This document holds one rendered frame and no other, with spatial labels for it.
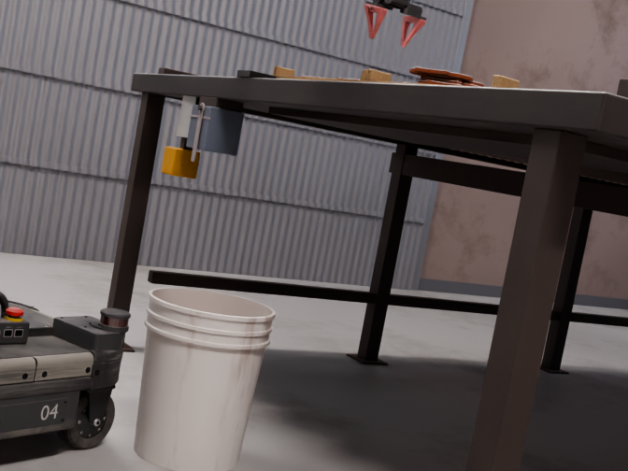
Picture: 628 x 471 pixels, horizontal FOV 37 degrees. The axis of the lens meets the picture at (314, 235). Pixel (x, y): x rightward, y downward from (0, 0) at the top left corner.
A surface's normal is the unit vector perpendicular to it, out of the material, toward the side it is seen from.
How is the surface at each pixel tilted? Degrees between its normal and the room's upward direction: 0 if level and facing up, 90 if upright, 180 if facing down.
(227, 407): 93
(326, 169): 90
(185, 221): 90
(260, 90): 90
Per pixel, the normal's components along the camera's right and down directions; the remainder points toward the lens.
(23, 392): 0.79, 0.19
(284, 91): -0.85, -0.11
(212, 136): 0.49, 0.16
